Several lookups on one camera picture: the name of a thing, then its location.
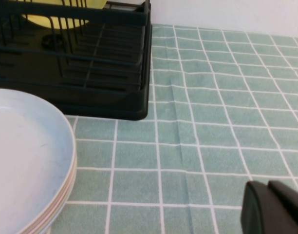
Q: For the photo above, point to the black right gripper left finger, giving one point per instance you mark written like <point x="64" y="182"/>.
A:
<point x="261" y="214"/>

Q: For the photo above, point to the yellow round plate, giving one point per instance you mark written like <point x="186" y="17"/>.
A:
<point x="59" y="23"/>

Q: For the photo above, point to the white round plate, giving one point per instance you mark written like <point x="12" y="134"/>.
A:
<point x="22" y="151"/>

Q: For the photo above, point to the green checkered tablecloth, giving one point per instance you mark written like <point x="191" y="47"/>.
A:
<point x="212" y="109"/>

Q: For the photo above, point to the black plastic drip tray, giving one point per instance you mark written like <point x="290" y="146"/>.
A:
<point x="102" y="104"/>

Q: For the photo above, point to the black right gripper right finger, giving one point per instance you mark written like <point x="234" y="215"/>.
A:
<point x="290" y="195"/>

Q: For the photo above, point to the grey round plate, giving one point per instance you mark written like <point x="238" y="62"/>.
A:
<point x="66" y="192"/>

